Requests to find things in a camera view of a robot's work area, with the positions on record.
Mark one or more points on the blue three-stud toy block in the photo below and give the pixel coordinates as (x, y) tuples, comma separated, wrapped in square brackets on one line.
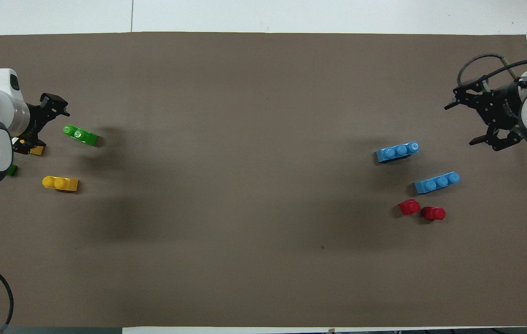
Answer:
[(398, 152), (436, 183)]

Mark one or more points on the green two-stud toy block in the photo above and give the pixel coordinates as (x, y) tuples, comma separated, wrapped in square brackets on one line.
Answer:
[(12, 170), (80, 135)]

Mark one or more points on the brown table mat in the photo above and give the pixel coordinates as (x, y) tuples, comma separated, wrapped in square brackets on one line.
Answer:
[(263, 139)]

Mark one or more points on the red one-stud toy block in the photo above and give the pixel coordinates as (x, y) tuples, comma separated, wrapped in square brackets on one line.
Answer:
[(433, 213), (409, 207)]

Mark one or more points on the yellow two-stud toy block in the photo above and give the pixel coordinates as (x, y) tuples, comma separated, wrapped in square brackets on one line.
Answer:
[(61, 183), (37, 150)]

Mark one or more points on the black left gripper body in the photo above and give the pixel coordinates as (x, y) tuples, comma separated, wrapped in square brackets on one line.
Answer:
[(32, 121)]

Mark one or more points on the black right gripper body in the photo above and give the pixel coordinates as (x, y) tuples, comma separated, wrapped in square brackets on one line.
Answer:
[(500, 109)]

